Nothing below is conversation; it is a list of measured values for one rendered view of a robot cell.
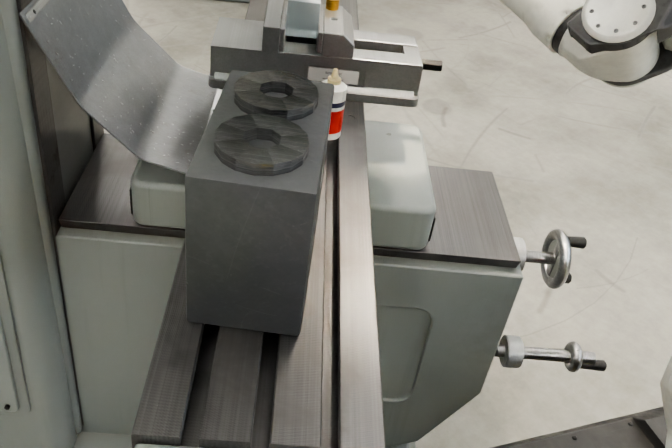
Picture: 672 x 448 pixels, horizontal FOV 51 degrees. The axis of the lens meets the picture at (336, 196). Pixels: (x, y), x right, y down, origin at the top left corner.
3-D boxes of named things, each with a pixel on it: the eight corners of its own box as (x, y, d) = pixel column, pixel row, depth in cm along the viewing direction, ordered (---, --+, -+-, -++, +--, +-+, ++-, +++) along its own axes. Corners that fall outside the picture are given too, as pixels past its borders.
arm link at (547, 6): (507, 20, 97) (603, 111, 87) (488, -22, 88) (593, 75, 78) (568, -34, 95) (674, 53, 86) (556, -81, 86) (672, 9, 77)
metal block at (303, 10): (317, 24, 119) (320, -10, 116) (316, 39, 114) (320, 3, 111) (286, 21, 119) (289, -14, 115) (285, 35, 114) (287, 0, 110)
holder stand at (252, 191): (319, 211, 91) (337, 72, 79) (300, 338, 73) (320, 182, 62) (226, 199, 91) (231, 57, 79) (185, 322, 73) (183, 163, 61)
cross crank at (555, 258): (560, 263, 146) (578, 218, 139) (575, 303, 136) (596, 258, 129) (485, 256, 145) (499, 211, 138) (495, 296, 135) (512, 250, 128)
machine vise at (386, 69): (409, 68, 129) (420, 11, 123) (418, 108, 117) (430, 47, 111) (218, 49, 126) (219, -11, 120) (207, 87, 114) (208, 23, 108)
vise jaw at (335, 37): (350, 28, 123) (353, 6, 121) (352, 59, 113) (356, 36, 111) (316, 24, 123) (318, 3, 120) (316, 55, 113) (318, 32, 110)
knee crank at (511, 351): (598, 357, 138) (608, 336, 134) (607, 382, 133) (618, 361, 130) (489, 348, 136) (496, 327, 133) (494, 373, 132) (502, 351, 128)
